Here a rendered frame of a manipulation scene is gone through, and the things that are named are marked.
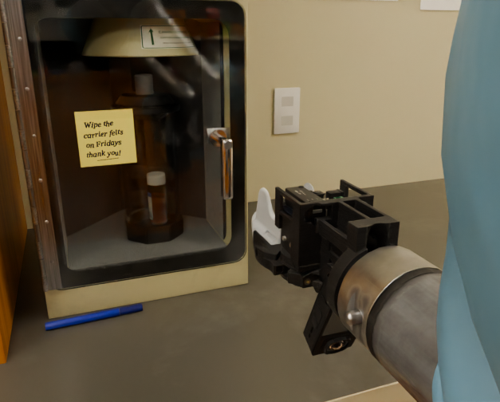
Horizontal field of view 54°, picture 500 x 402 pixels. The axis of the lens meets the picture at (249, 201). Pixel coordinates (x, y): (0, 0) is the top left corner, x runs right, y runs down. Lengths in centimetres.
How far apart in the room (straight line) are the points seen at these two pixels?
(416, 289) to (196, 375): 40
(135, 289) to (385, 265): 53
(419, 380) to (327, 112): 106
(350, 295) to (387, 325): 4
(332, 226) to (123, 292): 46
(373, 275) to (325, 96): 99
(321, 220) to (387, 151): 104
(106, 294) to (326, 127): 76
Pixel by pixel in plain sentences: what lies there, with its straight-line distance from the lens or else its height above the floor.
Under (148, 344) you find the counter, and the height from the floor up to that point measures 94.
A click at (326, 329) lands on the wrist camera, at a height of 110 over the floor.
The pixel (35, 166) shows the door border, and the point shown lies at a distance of 71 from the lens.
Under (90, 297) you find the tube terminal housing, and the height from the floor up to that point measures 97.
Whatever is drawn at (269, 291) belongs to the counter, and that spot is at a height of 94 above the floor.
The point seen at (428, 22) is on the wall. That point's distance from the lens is 146.
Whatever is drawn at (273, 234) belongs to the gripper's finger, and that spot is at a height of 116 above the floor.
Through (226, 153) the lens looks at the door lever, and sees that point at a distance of 69.
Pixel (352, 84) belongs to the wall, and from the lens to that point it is 134.
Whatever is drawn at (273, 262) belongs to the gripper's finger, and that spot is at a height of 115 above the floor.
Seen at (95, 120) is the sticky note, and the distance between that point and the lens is 70.
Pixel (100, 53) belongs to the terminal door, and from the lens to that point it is 69.
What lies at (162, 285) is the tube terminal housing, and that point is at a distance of 81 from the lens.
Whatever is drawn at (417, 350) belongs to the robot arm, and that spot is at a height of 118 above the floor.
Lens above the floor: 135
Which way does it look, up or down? 19 degrees down
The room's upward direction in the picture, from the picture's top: straight up
